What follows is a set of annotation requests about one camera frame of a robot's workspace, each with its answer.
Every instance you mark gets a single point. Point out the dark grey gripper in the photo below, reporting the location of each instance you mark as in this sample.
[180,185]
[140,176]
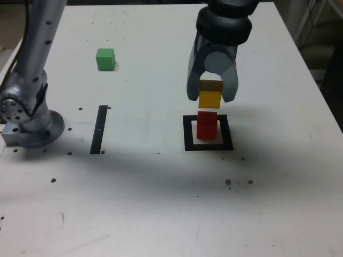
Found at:
[222,46]

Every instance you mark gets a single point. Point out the yellow cube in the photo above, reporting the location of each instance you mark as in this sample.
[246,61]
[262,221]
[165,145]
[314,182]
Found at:
[210,99]

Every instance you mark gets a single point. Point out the red cube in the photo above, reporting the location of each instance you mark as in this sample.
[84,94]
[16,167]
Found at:
[206,131]

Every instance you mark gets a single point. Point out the green cube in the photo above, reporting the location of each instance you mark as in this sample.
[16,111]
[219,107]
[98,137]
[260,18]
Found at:
[105,60]

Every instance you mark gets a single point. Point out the black tape square outline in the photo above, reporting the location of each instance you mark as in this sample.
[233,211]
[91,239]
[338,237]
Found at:
[187,134]

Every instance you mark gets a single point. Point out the black tape strip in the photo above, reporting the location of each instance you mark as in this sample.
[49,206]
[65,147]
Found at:
[97,134]

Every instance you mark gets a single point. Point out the white metal frame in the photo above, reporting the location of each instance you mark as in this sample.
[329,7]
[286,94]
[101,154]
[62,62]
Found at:
[300,26]

